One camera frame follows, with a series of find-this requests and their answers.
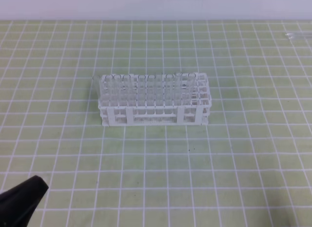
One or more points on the white plastic test tube rack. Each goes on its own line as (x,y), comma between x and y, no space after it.
(139,100)

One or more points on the clear glass test tube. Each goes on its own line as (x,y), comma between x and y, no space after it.
(190,87)

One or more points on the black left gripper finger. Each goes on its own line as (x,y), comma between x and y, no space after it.
(18,204)

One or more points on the clear spare glass tube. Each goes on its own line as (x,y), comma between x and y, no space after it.
(294,36)

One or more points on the test tube in rack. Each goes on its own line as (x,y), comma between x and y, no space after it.
(169,80)
(180,93)

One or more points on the green checkered tablecloth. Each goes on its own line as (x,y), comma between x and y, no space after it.
(251,166)

